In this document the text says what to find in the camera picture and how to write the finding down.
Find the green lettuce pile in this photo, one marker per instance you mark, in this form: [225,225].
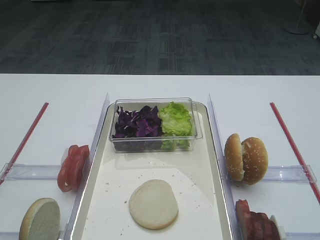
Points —
[176,120]

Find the red tomato slices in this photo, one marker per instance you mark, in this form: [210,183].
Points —
[71,171]

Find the sliced meat patties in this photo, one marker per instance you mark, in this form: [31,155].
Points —
[256,225]

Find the clear plastic container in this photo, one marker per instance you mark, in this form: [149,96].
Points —
[161,143]

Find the purple cabbage pieces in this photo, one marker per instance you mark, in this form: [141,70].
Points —
[138,124]

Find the flat bun slice on tray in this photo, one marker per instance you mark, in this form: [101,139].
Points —
[153,205]

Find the sesame bun top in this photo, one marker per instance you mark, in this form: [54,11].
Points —
[255,160]

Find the white metal tray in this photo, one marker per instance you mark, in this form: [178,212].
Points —
[193,176]

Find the left red strip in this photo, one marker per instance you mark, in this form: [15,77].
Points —
[30,135]

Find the red strip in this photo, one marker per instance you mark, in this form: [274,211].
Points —
[30,135]
[290,142]

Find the right red strip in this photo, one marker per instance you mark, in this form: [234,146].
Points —
[290,142]

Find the right clear acrylic divider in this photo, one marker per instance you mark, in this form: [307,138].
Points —
[234,231]

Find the clear acrylic divider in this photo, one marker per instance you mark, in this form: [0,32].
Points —
[70,226]
[234,231]

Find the right upper clear holder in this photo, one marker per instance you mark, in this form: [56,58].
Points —
[290,174]

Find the clear holder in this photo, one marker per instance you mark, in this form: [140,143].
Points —
[18,171]
[298,235]
[290,174]

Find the left clear acrylic divider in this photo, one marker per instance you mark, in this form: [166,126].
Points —
[70,226]

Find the left upper clear holder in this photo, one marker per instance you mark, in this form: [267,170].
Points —
[18,171]

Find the upright bun bottom half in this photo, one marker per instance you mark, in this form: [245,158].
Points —
[41,221]

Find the white fan base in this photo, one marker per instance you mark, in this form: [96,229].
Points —
[299,28]

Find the right lower clear holder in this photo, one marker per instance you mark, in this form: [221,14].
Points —
[298,235]

